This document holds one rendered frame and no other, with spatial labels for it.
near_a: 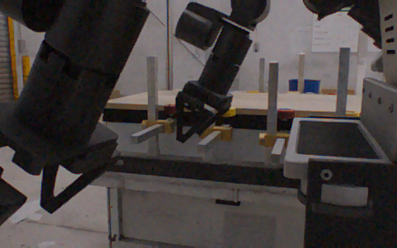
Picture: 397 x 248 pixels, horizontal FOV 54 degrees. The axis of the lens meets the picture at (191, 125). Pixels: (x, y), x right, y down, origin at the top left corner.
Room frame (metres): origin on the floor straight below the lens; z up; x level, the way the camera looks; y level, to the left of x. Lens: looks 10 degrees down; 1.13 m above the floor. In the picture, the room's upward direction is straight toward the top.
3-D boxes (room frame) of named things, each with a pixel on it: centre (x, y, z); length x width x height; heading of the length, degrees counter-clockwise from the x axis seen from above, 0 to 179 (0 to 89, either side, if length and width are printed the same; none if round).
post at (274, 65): (1.51, -0.31, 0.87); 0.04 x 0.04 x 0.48; 73
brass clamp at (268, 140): (1.51, -0.34, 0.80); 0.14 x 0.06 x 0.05; 73
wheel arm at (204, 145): (1.51, -0.10, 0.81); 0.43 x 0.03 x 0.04; 163
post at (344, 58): (1.44, -0.55, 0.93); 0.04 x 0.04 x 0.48; 73
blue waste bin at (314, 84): (6.88, -1.98, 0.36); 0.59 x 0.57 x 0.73; 163
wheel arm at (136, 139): (1.59, 0.14, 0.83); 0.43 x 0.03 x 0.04; 163
